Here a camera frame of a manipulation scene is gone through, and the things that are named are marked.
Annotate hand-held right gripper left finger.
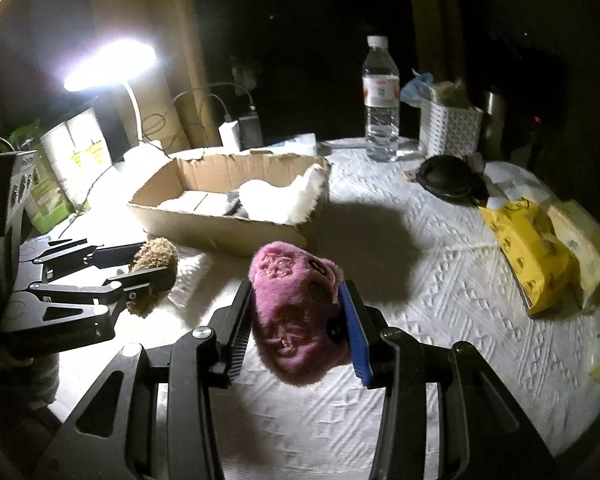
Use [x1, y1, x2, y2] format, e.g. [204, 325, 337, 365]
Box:
[35, 280, 256, 480]

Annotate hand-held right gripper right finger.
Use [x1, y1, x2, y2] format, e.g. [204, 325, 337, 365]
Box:
[337, 280, 566, 480]

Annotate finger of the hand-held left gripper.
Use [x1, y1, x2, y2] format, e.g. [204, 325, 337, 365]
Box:
[27, 266, 176, 311]
[22, 237, 148, 273]

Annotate bag of cotton swabs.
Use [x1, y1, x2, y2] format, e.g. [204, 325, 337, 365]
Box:
[127, 237, 181, 318]

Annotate pink plush toy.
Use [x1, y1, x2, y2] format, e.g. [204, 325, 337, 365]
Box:
[249, 241, 348, 388]

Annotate cardboard box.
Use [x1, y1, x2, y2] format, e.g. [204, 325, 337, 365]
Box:
[126, 152, 332, 261]

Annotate grey sock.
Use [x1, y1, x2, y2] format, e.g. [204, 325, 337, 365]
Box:
[225, 187, 253, 221]

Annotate white fluffy cloth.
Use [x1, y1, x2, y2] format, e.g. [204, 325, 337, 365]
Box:
[237, 164, 328, 226]

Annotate white patterned packet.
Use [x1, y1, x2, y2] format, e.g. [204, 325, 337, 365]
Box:
[169, 252, 216, 308]

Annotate green paper cup package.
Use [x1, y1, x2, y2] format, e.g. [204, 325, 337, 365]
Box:
[7, 119, 78, 236]

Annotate white paper cup package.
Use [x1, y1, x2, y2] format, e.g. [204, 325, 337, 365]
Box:
[40, 107, 113, 201]

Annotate white embossed tablecloth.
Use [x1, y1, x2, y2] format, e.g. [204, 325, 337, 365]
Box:
[45, 135, 600, 480]

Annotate white charger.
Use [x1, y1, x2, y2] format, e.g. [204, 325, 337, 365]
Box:
[218, 120, 242, 153]

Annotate black power adapter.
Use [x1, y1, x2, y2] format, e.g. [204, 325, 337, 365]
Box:
[237, 105, 264, 150]

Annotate black round pouch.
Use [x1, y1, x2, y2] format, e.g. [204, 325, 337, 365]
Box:
[416, 154, 486, 206]

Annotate white desk lamp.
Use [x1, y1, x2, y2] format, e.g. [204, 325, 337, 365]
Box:
[62, 39, 173, 163]

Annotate blue and white box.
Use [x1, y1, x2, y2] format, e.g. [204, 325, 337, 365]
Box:
[270, 132, 318, 157]

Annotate clear water bottle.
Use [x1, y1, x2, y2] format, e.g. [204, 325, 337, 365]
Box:
[361, 35, 401, 162]

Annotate white woven basket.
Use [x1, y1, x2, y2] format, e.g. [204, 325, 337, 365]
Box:
[419, 82, 483, 158]

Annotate mustard curtain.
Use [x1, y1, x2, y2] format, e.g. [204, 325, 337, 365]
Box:
[405, 0, 463, 91]
[87, 0, 206, 151]

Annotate pale yellow tissue packet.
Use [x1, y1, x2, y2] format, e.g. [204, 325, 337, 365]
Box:
[547, 200, 600, 306]

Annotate metal flask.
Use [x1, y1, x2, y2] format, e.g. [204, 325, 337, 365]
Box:
[480, 89, 508, 158]

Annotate blue plastic bag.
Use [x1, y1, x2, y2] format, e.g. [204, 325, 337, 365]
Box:
[400, 71, 433, 103]

